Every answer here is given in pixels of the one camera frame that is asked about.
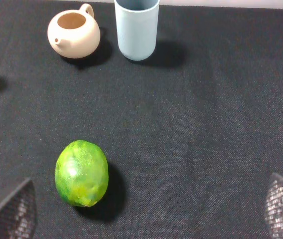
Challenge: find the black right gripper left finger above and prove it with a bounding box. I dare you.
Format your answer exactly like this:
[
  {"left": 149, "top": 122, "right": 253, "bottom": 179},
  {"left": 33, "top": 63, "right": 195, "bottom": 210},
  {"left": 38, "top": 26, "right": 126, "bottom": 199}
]
[{"left": 0, "top": 178, "right": 37, "bottom": 239}]

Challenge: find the green lime fruit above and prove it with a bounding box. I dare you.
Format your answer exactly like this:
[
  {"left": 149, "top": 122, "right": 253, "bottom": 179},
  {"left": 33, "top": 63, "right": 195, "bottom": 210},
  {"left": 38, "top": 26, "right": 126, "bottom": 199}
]
[{"left": 54, "top": 140, "right": 109, "bottom": 207}]

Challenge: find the black tablecloth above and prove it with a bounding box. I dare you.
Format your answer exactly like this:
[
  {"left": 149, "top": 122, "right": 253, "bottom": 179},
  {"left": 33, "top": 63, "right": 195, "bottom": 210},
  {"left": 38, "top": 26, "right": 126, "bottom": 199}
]
[{"left": 0, "top": 0, "right": 283, "bottom": 239}]

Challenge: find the beige ceramic teapot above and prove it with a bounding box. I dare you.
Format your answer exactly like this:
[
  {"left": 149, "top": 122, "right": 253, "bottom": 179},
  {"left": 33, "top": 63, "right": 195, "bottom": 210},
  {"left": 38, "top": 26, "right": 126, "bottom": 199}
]
[{"left": 47, "top": 3, "right": 101, "bottom": 59}]

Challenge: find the light blue tall cup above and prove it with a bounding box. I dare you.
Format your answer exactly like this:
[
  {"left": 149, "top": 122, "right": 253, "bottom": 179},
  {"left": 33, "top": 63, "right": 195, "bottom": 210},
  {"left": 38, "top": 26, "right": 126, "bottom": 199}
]
[{"left": 114, "top": 0, "right": 160, "bottom": 61}]

